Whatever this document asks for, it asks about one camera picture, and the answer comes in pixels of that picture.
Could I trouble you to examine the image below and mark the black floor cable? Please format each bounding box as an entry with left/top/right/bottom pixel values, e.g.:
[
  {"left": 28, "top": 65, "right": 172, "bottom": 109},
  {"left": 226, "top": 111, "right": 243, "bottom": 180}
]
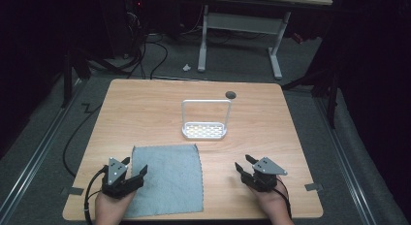
[{"left": 62, "top": 102, "right": 104, "bottom": 179}]

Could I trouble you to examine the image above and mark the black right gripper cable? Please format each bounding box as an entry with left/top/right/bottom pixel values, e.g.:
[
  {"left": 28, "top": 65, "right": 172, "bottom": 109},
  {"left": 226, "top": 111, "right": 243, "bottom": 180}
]
[{"left": 274, "top": 177, "right": 293, "bottom": 219}]

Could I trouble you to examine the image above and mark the bundle of black cables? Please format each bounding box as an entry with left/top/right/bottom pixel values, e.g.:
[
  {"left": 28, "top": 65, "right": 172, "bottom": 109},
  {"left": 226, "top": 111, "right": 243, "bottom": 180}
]
[{"left": 86, "top": 0, "right": 170, "bottom": 80}]

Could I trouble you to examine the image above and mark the white towel rack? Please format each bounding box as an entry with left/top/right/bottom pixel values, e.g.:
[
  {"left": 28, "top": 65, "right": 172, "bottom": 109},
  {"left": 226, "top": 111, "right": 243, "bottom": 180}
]
[{"left": 180, "top": 99, "right": 233, "bottom": 141}]

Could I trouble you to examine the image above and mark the grey cloth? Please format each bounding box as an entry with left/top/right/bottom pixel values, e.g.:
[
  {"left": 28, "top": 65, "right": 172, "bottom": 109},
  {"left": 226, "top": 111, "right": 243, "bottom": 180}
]
[{"left": 123, "top": 144, "right": 205, "bottom": 219}]

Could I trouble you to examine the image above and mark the white desk frame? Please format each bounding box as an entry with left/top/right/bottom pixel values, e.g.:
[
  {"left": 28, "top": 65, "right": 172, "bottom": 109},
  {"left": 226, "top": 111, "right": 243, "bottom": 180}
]
[{"left": 197, "top": 0, "right": 333, "bottom": 80}]

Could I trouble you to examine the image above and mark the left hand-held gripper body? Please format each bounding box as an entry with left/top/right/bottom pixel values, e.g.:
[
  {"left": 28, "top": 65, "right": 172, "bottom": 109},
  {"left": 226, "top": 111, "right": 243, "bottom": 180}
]
[{"left": 101, "top": 157, "right": 145, "bottom": 200}]

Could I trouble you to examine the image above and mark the grey tape piece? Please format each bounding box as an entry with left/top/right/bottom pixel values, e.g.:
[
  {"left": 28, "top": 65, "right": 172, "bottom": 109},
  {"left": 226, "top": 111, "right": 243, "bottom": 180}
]
[
  {"left": 304, "top": 182, "right": 324, "bottom": 192},
  {"left": 60, "top": 186, "right": 85, "bottom": 197}
]

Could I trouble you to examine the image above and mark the person's left hand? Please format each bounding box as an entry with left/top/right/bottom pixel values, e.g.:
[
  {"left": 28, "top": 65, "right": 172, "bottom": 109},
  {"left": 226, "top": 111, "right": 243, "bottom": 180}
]
[{"left": 94, "top": 189, "right": 138, "bottom": 225}]

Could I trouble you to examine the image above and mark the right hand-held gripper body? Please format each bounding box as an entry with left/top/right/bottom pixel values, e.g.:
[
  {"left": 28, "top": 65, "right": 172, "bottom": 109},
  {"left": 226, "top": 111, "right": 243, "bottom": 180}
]
[{"left": 241, "top": 156, "right": 289, "bottom": 193}]

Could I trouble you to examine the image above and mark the person's right hand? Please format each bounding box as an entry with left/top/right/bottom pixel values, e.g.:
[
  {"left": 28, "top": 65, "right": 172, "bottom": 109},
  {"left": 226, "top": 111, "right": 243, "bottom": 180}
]
[{"left": 248, "top": 175, "right": 295, "bottom": 225}]

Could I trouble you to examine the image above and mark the black metal stand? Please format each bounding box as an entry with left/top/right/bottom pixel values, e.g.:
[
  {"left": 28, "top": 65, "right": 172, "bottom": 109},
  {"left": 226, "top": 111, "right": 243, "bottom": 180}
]
[
  {"left": 280, "top": 66, "right": 340, "bottom": 130},
  {"left": 60, "top": 47, "right": 93, "bottom": 109}
]

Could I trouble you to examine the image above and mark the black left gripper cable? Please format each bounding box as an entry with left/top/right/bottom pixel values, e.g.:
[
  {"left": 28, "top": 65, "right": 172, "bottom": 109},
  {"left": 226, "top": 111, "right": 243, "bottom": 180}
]
[{"left": 83, "top": 165, "right": 109, "bottom": 225}]

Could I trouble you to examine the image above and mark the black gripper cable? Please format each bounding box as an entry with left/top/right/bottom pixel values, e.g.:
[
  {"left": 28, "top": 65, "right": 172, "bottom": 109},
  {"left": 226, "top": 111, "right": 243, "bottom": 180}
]
[
  {"left": 274, "top": 177, "right": 293, "bottom": 219},
  {"left": 83, "top": 165, "right": 109, "bottom": 225}
]

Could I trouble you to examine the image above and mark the metal floor rail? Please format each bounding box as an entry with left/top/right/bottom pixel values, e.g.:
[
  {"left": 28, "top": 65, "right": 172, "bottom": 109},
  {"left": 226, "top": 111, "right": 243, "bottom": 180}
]
[
  {"left": 314, "top": 97, "right": 377, "bottom": 225},
  {"left": 0, "top": 79, "right": 85, "bottom": 225}
]

